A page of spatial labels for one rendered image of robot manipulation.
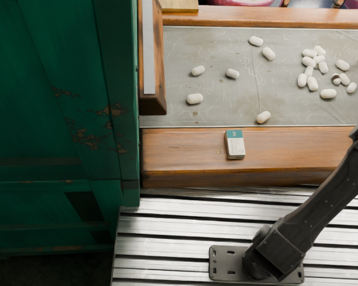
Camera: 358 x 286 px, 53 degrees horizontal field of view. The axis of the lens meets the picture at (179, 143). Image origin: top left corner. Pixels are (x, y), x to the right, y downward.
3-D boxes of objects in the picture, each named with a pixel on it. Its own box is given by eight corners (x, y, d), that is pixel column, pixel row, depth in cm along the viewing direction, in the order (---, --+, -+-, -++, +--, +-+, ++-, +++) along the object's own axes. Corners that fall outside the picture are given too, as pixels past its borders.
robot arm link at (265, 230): (267, 221, 66) (249, 244, 64) (307, 255, 64) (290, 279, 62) (258, 228, 72) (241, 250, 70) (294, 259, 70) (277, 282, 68)
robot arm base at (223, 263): (215, 238, 70) (216, 276, 67) (315, 243, 71) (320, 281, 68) (208, 245, 77) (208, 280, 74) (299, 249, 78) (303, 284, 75)
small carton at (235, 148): (243, 158, 76) (245, 155, 74) (227, 159, 76) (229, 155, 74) (240, 133, 79) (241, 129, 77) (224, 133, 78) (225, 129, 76)
